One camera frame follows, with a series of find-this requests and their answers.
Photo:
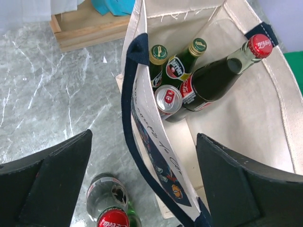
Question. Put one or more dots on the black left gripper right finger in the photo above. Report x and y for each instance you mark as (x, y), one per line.
(242, 192)

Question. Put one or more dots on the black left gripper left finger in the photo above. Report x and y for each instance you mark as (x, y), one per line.
(41, 190)

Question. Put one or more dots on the cream canvas tote bag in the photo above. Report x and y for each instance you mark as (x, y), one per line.
(260, 117)

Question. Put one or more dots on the cola glass bottle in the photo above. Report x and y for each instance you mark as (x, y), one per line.
(212, 81)

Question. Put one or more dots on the silver beverage can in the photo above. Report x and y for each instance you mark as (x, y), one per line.
(168, 100)

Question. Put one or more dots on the green bottle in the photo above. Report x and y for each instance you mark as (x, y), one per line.
(157, 57)
(133, 217)
(179, 67)

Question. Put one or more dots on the front left cola bottle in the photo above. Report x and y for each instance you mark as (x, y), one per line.
(107, 201)

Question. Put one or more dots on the green cloth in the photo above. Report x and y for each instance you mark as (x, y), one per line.
(295, 61)

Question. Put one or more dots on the wooden clothes rack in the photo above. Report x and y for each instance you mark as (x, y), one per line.
(86, 27)

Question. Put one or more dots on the white pleated garment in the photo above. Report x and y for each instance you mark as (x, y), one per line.
(15, 13)

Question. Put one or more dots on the teal shirt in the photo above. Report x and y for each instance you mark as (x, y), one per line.
(116, 7)

